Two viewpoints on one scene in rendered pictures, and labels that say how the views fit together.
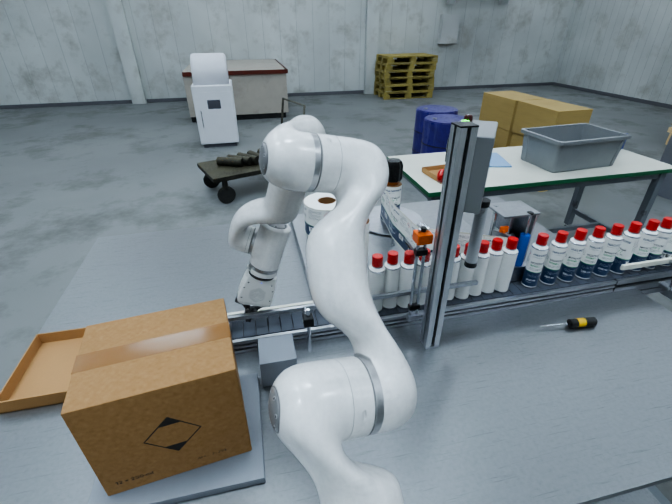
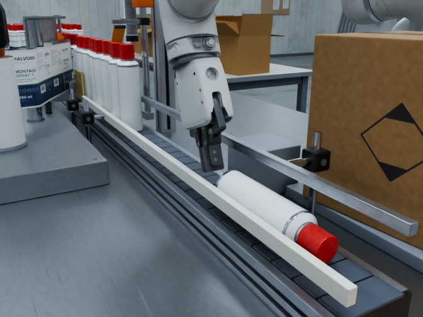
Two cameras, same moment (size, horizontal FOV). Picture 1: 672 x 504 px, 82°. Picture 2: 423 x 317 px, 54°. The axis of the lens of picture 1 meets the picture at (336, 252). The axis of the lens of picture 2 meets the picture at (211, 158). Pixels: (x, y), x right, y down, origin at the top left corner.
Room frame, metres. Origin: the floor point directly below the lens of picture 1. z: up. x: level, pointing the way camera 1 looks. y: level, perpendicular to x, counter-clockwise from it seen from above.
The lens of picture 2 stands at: (1.08, 0.87, 1.15)
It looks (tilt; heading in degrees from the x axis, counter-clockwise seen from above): 19 degrees down; 254
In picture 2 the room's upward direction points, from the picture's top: straight up
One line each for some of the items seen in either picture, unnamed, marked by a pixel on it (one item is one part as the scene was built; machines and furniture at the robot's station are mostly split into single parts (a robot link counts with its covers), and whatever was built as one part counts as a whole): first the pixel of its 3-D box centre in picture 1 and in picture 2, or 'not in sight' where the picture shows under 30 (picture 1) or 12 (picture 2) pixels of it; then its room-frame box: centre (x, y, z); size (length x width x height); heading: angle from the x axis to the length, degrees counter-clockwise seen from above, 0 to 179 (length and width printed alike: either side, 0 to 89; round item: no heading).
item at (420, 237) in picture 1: (413, 270); (133, 56); (0.97, -0.24, 1.04); 0.10 x 0.04 x 0.33; 13
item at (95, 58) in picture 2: not in sight; (103, 78); (1.05, -0.33, 0.98); 0.05 x 0.05 x 0.20
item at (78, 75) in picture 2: not in sight; (78, 84); (1.12, -0.50, 0.94); 0.10 x 0.01 x 0.09; 103
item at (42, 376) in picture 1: (77, 361); not in sight; (0.80, 0.76, 0.85); 0.30 x 0.26 x 0.04; 103
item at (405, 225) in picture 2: (317, 305); (178, 115); (0.92, 0.06, 0.95); 1.07 x 0.01 x 0.01; 103
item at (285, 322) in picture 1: (399, 308); (121, 130); (1.02, -0.21, 0.86); 1.65 x 0.08 x 0.04; 103
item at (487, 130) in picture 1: (468, 165); not in sight; (0.96, -0.34, 1.38); 0.17 x 0.10 x 0.19; 158
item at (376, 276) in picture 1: (376, 283); (129, 88); (1.00, -0.13, 0.98); 0.05 x 0.05 x 0.20
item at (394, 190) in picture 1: (391, 190); not in sight; (1.64, -0.25, 1.04); 0.09 x 0.09 x 0.29
